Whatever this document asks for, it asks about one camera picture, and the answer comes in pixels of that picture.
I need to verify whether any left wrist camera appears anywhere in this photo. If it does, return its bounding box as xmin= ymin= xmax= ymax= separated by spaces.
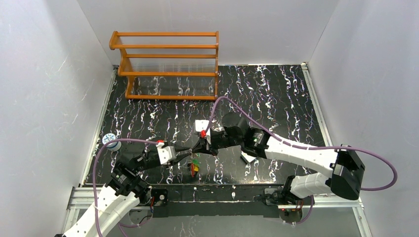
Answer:
xmin=156 ymin=140 xmax=176 ymax=165

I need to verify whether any purple cable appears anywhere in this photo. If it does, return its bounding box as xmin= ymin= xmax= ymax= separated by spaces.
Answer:
xmin=91 ymin=138 xmax=165 ymax=237
xmin=204 ymin=96 xmax=398 ymax=225

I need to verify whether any red white key ring bundle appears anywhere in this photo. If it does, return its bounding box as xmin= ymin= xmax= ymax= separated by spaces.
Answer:
xmin=188 ymin=156 xmax=201 ymax=179

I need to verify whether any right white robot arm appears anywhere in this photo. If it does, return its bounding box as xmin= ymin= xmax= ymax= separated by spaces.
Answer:
xmin=192 ymin=113 xmax=365 ymax=203

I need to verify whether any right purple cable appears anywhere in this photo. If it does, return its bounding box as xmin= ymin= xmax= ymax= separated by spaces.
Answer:
xmin=204 ymin=96 xmax=398 ymax=225

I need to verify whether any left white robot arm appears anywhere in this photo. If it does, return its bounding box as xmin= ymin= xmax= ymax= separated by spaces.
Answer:
xmin=62 ymin=142 xmax=191 ymax=237

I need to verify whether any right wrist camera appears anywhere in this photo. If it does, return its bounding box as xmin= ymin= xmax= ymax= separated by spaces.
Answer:
xmin=194 ymin=119 xmax=211 ymax=139

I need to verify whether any orange wooden rack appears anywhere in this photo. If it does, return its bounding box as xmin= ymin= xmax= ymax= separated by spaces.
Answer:
xmin=109 ymin=31 xmax=219 ymax=101

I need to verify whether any white card box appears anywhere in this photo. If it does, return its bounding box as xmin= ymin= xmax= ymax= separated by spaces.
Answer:
xmin=241 ymin=152 xmax=257 ymax=164

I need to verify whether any aluminium frame rail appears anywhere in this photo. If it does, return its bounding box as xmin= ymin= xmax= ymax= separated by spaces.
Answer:
xmin=301 ymin=62 xmax=372 ymax=237

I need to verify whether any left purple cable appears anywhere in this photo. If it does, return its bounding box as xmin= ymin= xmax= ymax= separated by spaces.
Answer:
xmin=91 ymin=138 xmax=165 ymax=237

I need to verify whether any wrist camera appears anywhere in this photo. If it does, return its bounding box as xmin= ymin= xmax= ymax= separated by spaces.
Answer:
xmin=194 ymin=119 xmax=211 ymax=139
xmin=156 ymin=140 xmax=176 ymax=165

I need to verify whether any blue white round tin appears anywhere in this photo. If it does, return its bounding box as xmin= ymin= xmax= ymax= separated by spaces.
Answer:
xmin=102 ymin=133 xmax=122 ymax=152

